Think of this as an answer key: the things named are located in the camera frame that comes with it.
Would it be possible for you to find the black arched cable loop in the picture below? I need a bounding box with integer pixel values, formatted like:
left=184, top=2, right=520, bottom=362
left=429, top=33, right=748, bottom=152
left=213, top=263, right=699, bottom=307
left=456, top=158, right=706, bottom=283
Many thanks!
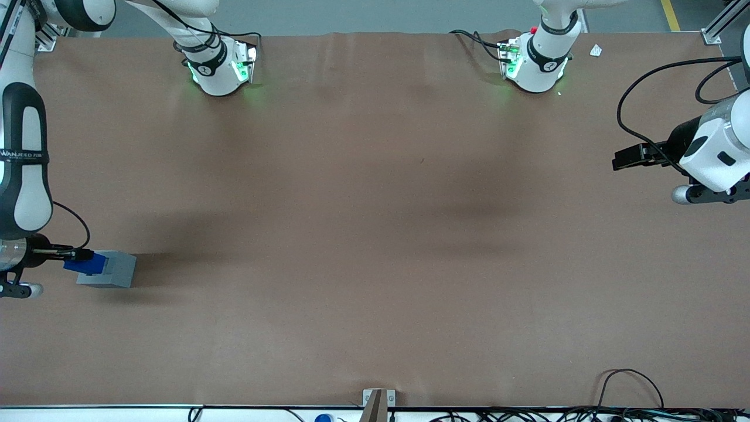
left=596, top=368, right=666, bottom=411

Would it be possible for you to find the long black wrist cable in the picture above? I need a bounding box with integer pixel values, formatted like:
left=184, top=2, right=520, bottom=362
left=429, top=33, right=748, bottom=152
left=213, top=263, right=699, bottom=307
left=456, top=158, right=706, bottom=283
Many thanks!
left=616, top=56, right=750, bottom=175

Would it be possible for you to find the aluminium frame profile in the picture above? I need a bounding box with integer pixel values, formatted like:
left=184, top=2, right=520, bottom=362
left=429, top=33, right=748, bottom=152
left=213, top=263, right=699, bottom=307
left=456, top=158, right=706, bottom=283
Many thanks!
left=702, top=0, right=750, bottom=46
left=34, top=23, right=59, bottom=52

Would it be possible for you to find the brown camera post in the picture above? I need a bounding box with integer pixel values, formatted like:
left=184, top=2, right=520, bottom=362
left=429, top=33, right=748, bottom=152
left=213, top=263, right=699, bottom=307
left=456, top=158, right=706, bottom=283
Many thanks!
left=359, top=391, right=389, bottom=422

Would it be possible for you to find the black arm base cable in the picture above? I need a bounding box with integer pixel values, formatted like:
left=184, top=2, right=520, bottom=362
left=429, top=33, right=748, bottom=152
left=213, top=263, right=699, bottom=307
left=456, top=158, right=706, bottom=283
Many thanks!
left=449, top=28, right=506, bottom=62
left=170, top=0, right=263, bottom=62

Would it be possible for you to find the blue plastic insert part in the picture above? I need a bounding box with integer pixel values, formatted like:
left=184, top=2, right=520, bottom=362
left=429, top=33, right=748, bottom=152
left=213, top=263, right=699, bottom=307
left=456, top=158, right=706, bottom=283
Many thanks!
left=63, top=252, right=107, bottom=277

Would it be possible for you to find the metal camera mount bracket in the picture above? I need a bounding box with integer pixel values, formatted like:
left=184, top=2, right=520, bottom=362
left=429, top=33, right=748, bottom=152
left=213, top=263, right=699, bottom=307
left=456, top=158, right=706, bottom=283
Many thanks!
left=363, top=389, right=396, bottom=409

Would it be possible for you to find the short looped black cable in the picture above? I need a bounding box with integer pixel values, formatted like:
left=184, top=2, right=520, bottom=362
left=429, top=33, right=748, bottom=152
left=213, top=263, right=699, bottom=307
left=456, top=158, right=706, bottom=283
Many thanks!
left=694, top=60, right=750, bottom=106

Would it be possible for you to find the black cable bundle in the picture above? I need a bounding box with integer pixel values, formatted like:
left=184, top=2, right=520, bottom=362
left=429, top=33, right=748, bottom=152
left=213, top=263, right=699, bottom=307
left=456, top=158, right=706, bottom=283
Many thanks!
left=434, top=406, right=750, bottom=422

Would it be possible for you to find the brown table cover sheet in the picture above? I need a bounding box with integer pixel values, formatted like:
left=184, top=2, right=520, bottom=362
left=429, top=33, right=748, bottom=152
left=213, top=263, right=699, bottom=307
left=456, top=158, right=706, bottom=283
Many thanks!
left=0, top=29, right=750, bottom=409

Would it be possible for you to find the gray square base block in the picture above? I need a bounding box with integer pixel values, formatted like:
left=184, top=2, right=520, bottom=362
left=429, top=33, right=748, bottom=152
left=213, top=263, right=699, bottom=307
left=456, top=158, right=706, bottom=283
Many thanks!
left=76, top=251, right=137, bottom=289

